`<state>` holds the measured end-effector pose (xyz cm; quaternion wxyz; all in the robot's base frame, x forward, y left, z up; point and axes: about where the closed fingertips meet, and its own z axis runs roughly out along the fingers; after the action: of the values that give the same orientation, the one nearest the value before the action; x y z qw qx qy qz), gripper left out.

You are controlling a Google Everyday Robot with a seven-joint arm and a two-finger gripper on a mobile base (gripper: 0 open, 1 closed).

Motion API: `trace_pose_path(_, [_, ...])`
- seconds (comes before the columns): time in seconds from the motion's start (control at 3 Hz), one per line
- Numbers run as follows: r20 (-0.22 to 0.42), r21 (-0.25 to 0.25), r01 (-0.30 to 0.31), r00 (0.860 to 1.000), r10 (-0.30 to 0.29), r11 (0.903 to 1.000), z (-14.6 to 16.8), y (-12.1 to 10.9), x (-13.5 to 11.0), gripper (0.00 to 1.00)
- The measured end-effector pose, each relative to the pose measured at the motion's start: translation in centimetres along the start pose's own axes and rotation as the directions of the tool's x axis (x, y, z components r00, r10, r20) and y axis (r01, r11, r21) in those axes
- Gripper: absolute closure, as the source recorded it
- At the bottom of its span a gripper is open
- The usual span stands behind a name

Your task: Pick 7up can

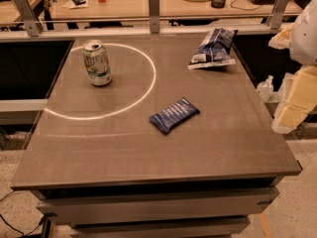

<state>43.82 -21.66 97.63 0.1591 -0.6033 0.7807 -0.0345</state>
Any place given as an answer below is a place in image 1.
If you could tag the green white 7up can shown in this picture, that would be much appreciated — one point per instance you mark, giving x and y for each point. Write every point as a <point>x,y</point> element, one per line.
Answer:
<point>96,63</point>

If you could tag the metal rail bracket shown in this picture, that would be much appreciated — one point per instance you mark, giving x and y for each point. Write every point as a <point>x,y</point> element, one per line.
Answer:
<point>31,23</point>
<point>154,16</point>
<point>275,19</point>

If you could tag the grey table drawer unit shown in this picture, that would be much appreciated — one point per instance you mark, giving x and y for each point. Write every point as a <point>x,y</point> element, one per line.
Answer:
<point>172,210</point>

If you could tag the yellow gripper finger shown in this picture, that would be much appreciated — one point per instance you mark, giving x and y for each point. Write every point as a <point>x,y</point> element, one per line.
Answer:
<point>299,100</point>
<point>281,40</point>

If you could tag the black mesh pen cup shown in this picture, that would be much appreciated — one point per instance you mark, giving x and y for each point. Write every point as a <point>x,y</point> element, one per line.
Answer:
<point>218,4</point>

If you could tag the clear sanitizer bottle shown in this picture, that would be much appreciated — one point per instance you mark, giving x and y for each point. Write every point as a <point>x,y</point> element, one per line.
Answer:
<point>265,89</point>

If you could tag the right metal rail bracket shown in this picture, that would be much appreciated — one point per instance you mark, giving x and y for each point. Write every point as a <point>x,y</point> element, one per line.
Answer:
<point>275,19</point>

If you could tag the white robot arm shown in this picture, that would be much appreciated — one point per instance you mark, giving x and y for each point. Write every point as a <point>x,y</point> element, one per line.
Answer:
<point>303,38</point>

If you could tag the blue white chip bag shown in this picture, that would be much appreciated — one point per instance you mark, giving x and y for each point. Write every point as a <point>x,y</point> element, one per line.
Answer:
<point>214,50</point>

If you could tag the dark blue snack packet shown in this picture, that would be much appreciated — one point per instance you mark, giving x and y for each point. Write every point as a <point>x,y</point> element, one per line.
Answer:
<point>173,115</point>

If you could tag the left metal rail bracket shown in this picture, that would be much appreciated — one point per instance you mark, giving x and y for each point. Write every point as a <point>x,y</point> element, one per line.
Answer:
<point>31,23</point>

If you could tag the middle metal rail bracket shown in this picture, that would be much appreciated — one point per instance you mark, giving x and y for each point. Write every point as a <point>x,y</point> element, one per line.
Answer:
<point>154,16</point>

